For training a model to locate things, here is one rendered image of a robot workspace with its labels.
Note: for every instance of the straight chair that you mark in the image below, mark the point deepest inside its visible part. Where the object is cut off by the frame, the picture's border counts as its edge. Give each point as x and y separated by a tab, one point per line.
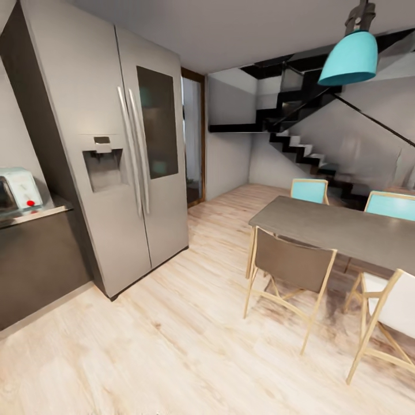
391	302
391	204
302	266
314	190

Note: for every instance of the room light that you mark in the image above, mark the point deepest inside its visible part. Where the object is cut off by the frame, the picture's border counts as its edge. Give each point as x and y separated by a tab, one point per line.
355	57

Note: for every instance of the microwave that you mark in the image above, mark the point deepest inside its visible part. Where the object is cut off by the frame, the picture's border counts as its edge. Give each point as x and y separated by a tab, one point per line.
17	190

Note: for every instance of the stairs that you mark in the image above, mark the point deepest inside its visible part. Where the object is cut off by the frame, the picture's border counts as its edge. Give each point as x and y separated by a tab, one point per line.
312	126

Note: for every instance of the fridge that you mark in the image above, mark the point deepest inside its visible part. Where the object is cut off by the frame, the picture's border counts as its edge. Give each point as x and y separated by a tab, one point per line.
104	111

